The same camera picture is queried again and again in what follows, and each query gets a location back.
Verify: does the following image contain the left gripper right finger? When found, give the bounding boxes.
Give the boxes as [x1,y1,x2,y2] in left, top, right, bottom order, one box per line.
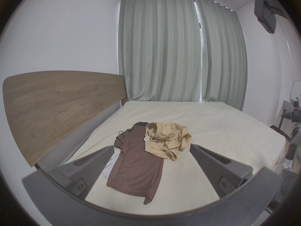
[190,144,253,200]

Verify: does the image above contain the beige shorts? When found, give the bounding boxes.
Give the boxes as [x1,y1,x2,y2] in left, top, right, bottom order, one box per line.
[143,121,192,161]

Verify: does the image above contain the white garment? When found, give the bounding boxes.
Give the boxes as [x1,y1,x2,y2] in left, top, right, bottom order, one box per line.
[100,153,123,178]

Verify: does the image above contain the brown shorts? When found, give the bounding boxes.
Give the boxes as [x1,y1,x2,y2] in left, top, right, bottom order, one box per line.
[106,124,164,205]

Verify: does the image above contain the bed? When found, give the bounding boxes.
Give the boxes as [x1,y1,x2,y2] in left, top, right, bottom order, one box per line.
[2,70,286,217]

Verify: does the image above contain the pale green curtain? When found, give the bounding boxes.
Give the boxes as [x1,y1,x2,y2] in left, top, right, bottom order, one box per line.
[117,0,203,102]
[194,0,248,112]

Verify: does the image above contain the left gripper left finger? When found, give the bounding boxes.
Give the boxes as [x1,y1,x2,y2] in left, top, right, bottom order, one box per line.
[49,145,115,201]

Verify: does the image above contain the round mirror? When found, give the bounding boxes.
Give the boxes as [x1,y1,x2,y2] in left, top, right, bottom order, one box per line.
[290,80,301,103]

